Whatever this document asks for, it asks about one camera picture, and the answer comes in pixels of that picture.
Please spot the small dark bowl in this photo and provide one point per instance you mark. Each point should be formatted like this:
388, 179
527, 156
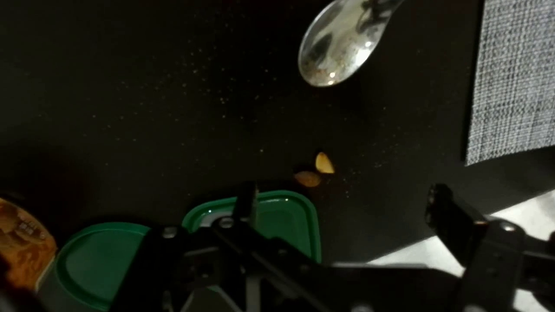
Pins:
22, 243

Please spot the small brown nut piece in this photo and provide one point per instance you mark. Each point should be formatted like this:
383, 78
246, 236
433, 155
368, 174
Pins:
324, 163
307, 179

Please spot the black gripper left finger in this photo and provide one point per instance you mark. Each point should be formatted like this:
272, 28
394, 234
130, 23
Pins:
231, 260

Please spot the grey woven placemat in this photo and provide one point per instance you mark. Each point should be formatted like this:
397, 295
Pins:
513, 75

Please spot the green round lid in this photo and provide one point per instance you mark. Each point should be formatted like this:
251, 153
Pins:
97, 260

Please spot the silver spoon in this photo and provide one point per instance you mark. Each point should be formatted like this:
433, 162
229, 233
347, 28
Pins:
340, 44

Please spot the black table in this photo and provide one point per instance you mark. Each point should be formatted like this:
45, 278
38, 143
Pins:
144, 104

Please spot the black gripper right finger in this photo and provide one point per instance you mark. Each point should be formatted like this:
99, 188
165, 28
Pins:
491, 260

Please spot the green plastic container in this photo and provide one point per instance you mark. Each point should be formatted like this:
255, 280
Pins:
286, 215

